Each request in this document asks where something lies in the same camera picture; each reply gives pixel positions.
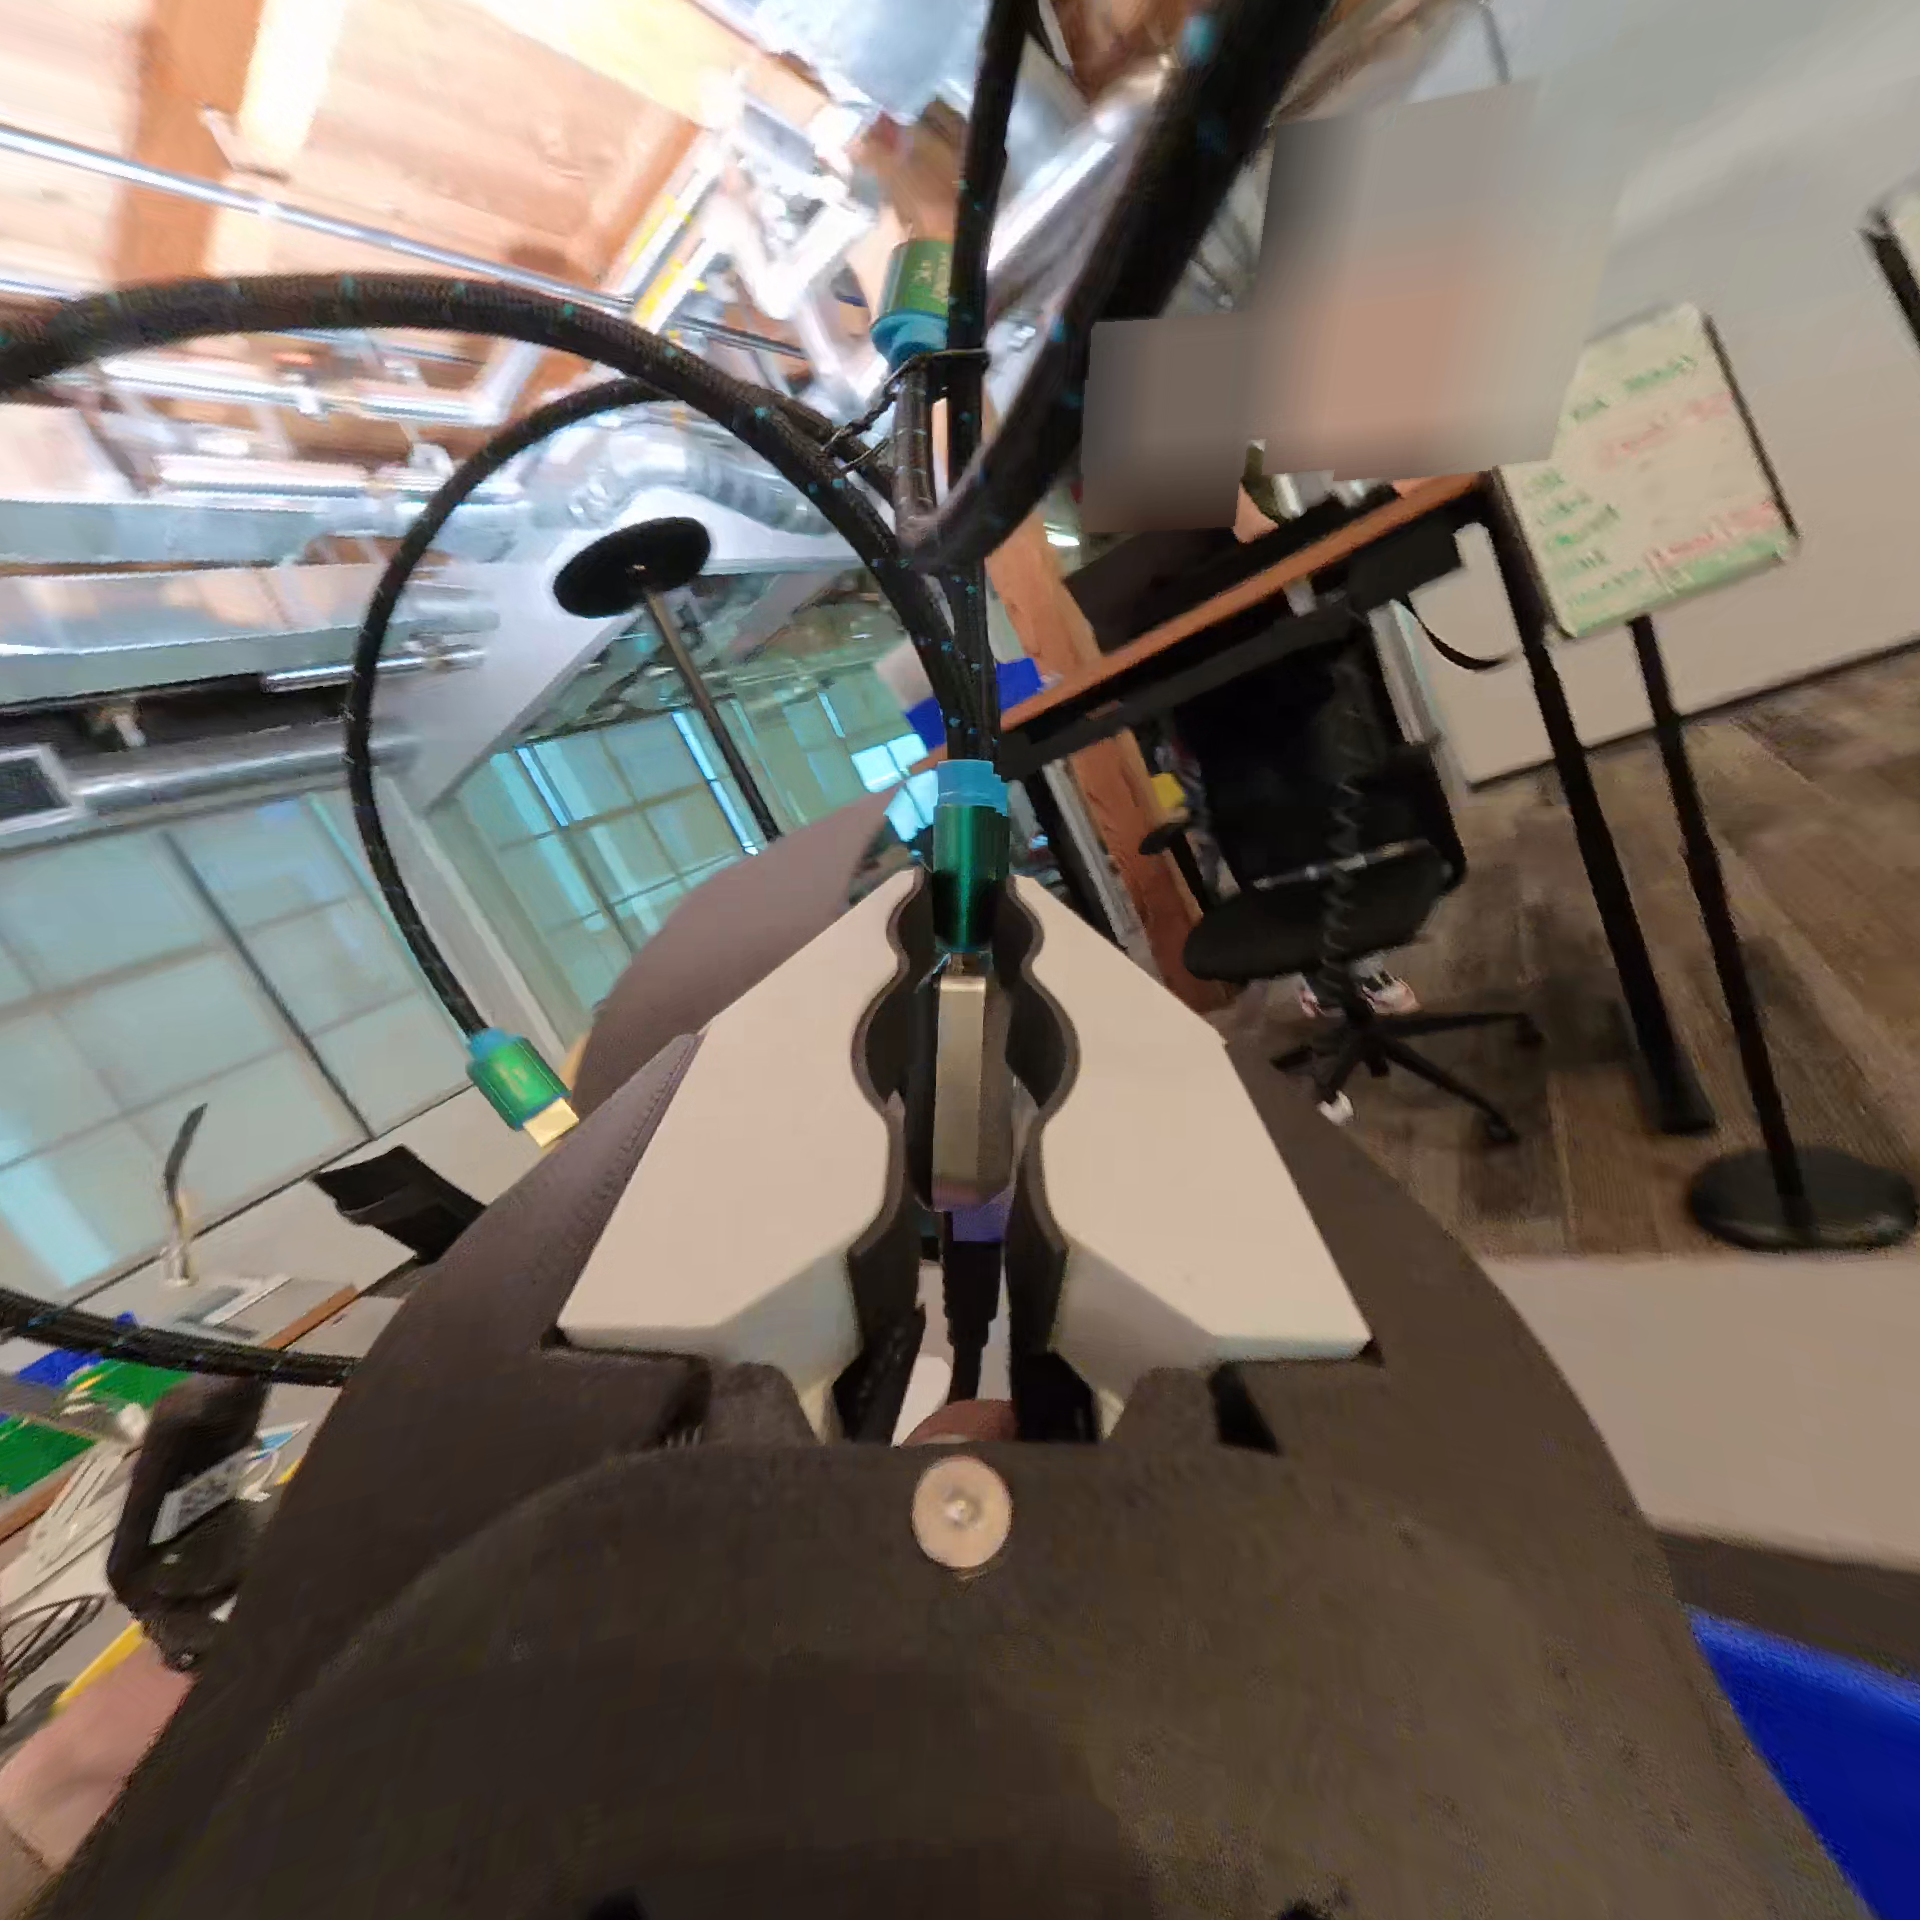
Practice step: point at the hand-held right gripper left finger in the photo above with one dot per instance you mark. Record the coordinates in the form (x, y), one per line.
(735, 1186)

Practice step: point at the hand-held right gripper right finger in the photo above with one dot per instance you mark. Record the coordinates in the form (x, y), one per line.
(1185, 1186)

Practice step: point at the green plastic bin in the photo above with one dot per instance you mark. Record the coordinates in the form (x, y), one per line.
(62, 1441)

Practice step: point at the black office chair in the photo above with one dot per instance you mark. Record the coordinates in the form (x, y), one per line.
(1320, 872)

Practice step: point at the wooden top desk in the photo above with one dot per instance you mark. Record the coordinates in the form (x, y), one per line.
(1261, 586)

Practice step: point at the black stand pole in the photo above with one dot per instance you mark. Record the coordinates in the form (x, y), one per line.
(1800, 1201)
(631, 561)

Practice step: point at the whiteboard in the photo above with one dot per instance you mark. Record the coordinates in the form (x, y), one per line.
(1650, 481)

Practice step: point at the blue divided plastic bin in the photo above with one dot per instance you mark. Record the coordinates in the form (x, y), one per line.
(1831, 1770)

